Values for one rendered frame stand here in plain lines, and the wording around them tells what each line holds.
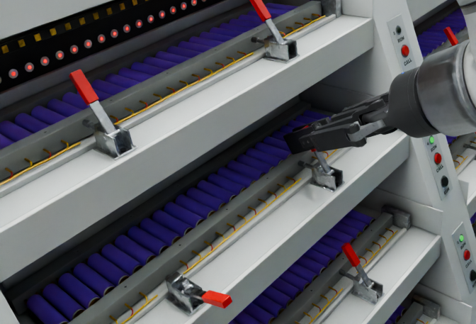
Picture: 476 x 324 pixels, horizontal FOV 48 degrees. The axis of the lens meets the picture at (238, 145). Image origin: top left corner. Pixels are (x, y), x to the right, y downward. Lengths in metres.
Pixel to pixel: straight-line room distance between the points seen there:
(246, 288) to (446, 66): 0.33
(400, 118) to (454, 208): 0.42
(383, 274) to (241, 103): 0.39
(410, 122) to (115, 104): 0.32
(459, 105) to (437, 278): 0.53
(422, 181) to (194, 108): 0.44
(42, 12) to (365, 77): 0.52
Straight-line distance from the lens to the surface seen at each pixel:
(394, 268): 0.89
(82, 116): 0.59
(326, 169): 0.74
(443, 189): 0.95
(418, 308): 1.05
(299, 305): 0.80
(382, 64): 0.85
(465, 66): 0.54
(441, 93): 0.55
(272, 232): 0.68
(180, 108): 0.61
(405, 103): 0.58
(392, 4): 0.88
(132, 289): 0.62
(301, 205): 0.72
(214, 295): 0.56
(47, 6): 0.54
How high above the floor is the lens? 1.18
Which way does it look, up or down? 15 degrees down
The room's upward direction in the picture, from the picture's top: 22 degrees counter-clockwise
